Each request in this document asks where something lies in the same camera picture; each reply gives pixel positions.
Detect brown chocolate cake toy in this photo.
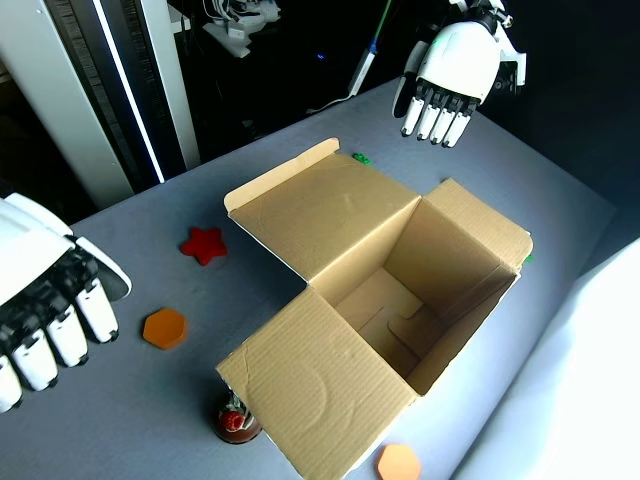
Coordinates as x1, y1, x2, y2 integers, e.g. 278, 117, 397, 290
214, 387, 264, 445

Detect brown cardboard box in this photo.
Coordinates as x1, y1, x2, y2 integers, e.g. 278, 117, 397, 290
215, 137, 534, 480

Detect orange hexagon block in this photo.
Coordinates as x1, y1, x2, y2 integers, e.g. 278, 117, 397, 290
377, 443, 423, 480
142, 308, 189, 351

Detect red star block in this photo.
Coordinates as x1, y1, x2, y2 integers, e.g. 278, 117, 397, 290
180, 227, 229, 267

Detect grey table cloth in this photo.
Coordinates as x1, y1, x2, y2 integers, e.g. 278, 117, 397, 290
0, 74, 621, 480

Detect white backdrop sheet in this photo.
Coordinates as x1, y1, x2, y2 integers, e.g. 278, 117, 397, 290
452, 237, 640, 480

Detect white cabinet frame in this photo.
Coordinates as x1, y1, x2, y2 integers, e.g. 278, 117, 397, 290
0, 0, 201, 211

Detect white device with cables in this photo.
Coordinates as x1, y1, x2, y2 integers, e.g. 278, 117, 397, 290
202, 0, 282, 60

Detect green cable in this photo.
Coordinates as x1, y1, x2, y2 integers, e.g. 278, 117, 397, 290
370, 0, 395, 52

